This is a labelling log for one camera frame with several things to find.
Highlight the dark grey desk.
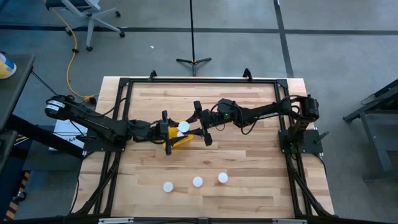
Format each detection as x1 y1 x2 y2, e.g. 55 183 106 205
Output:
0 53 85 175

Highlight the black tripod stand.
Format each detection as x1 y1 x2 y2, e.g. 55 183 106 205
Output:
175 0 213 77

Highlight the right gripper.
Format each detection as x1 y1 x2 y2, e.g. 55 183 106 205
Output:
185 100 220 147

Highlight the black aluminium rig frame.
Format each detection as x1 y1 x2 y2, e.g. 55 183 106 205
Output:
70 76 335 224

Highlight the yellow white wipes canister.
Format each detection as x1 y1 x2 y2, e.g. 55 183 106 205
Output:
0 52 17 80

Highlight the grey white office chair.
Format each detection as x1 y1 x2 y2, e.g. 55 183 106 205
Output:
45 0 126 52

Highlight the yellow plastic basket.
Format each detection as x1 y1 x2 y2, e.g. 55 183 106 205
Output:
162 119 194 151

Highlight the yellow power cable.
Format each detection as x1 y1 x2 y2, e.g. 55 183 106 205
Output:
50 8 96 104

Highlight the yellow black hazard tape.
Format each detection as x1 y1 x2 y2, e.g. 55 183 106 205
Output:
2 170 31 222

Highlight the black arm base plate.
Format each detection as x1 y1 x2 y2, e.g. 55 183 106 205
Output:
278 128 325 156
83 132 126 153

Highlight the silver aluminium extrusion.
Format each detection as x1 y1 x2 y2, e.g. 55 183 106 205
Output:
98 217 134 224
272 218 308 224

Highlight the dark metal cart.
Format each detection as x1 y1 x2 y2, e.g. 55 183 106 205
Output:
343 78 398 183

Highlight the white paper sheet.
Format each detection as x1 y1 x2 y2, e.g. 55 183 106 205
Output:
49 119 88 152

